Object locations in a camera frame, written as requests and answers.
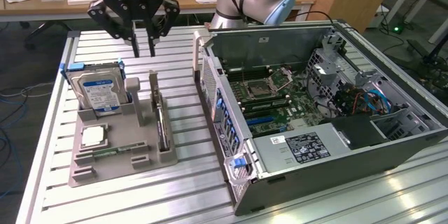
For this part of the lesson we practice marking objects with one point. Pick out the blue case latch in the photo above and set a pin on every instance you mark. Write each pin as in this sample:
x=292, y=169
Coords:
x=237, y=162

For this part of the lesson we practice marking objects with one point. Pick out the silver chipset heatsink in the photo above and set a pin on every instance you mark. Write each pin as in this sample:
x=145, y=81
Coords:
x=300, y=123

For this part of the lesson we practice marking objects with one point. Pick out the metal socket cover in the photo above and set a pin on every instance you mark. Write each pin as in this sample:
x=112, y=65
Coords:
x=284, y=72

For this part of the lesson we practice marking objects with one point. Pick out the black chair base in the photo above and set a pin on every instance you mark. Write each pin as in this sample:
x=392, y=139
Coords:
x=41, y=31

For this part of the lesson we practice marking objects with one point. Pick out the grey power supply unit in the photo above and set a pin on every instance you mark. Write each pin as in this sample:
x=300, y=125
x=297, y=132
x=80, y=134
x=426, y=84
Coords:
x=272, y=155

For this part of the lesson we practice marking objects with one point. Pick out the CPU socket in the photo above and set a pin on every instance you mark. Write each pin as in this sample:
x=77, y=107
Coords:
x=258, y=89

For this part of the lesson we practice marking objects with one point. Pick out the open dark PC case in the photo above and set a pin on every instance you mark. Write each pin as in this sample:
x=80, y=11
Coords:
x=314, y=182

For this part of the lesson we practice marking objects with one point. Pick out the black floor stand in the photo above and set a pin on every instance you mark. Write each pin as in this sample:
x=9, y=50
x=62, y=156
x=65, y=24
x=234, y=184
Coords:
x=433, y=56

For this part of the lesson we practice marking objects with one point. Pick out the green RAM stick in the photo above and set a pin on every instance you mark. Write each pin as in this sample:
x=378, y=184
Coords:
x=104, y=153

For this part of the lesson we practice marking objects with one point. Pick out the graphics card with metal bracket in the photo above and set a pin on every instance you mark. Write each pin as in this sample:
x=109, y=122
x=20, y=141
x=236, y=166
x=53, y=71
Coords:
x=161, y=129

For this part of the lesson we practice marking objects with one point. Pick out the blue expansion slot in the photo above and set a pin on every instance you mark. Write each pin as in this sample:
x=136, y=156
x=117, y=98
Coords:
x=258, y=121

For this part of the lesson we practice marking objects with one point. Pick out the device with green light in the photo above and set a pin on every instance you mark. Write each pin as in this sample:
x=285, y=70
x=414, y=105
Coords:
x=396, y=28

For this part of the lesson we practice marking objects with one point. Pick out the hard disk with blue carrier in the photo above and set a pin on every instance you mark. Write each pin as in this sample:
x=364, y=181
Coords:
x=98, y=90

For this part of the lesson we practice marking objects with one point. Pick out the silver CPU chip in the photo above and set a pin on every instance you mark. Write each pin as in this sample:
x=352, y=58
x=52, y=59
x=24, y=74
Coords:
x=92, y=137

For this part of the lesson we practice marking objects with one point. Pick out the grey parts rack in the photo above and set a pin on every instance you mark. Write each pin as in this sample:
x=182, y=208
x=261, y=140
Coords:
x=118, y=161

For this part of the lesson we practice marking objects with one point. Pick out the green motherboard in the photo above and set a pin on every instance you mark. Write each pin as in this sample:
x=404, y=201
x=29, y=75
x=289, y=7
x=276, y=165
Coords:
x=280, y=119

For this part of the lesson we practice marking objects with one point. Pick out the black RAM stick with labels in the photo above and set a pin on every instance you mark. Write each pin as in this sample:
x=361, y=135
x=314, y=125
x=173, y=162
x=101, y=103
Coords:
x=262, y=106

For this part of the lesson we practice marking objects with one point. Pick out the perforated metal disk bay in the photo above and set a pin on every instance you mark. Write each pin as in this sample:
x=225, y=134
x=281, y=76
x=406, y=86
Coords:
x=328, y=74

